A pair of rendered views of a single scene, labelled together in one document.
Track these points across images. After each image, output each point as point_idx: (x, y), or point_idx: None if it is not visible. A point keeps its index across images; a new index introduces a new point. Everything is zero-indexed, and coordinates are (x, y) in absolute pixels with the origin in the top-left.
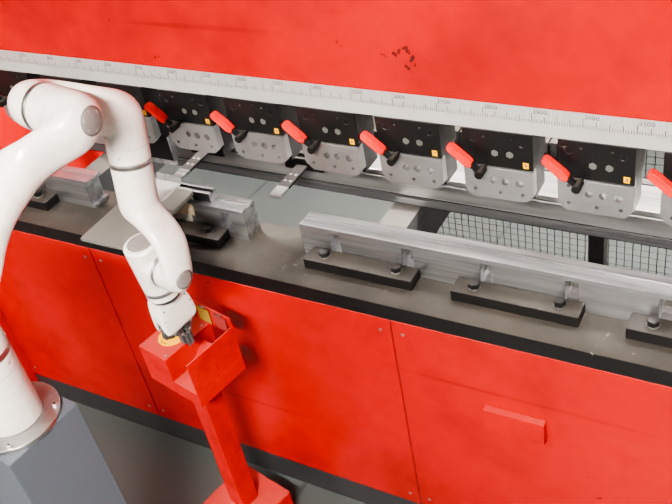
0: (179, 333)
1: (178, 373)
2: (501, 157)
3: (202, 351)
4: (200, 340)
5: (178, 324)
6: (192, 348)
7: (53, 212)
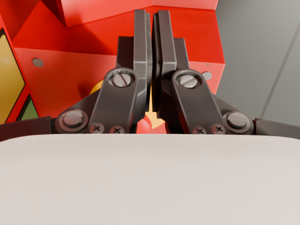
0: (213, 102)
1: (192, 14)
2: None
3: (98, 1)
4: (77, 31)
5: (231, 183)
6: (115, 31)
7: None
